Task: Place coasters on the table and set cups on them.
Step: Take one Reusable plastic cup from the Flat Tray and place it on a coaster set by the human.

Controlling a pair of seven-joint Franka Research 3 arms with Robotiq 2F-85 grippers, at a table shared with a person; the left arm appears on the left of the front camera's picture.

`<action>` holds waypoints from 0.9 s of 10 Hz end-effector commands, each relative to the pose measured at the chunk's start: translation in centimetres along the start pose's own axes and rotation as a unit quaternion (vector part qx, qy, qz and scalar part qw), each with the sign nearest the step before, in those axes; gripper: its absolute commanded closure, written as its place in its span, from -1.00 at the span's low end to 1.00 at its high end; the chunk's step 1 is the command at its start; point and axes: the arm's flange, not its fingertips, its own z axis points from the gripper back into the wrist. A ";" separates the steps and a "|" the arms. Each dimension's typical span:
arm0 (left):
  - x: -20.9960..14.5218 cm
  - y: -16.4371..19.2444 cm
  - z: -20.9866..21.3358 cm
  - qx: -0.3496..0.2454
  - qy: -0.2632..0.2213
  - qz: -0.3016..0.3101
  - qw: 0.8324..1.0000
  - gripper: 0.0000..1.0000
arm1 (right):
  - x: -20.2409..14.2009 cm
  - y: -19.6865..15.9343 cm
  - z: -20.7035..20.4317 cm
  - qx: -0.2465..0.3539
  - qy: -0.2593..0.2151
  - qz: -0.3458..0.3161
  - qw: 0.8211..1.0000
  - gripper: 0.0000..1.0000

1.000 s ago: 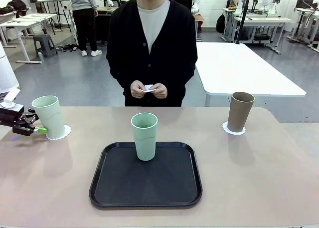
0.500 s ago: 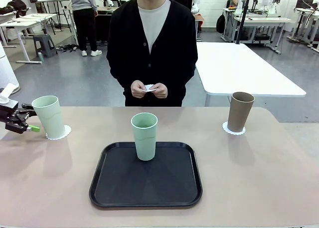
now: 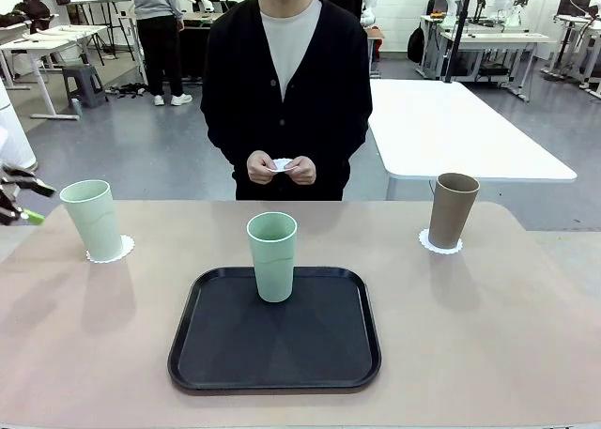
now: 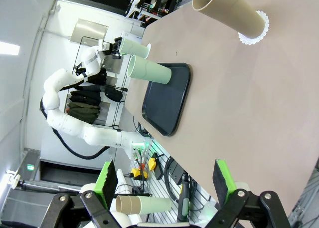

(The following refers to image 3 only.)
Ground wide light green cup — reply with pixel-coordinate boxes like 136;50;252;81
59;179;124;263

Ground slim light green cup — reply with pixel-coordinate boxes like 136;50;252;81
246;211;299;303

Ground brown cup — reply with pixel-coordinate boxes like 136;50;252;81
427;172;481;251

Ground person's right forearm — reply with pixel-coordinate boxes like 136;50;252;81
201;104;250;167

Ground person's left forearm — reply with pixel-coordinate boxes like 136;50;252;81
328;109;374;172

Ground person's right hand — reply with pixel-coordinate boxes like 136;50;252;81
246;150;278;185

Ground person's left hand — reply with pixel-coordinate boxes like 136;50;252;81
286;155;317;186

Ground white cylindrical air purifier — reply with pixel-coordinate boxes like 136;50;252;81
0;79;39;170

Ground grey plastic stool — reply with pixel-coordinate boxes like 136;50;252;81
62;65;110;111

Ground white desk with curved parts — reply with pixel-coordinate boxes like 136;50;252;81
0;23;109;120

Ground black bag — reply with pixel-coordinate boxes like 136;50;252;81
0;0;52;29

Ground person in grey hoodie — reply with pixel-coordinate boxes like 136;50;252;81
122;0;193;107

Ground person in black cardigan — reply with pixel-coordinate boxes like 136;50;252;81
200;0;374;202

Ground black plastic tray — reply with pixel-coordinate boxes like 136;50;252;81
167;267;382;396

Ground small wooden-top table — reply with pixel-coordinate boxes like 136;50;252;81
365;28;386;79

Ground black backpack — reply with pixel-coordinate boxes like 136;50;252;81
407;24;426;67

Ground large white table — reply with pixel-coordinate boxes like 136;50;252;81
368;79;578;202

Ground black stand pole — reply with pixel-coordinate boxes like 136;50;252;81
443;0;475;84

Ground long white lab desk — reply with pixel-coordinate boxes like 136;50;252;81
417;14;558;102

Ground black monitor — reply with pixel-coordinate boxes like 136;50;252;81
561;0;592;18

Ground white desk with monitor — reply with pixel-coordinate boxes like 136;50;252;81
553;13;601;92

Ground black straps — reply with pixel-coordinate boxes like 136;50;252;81
108;84;147;100

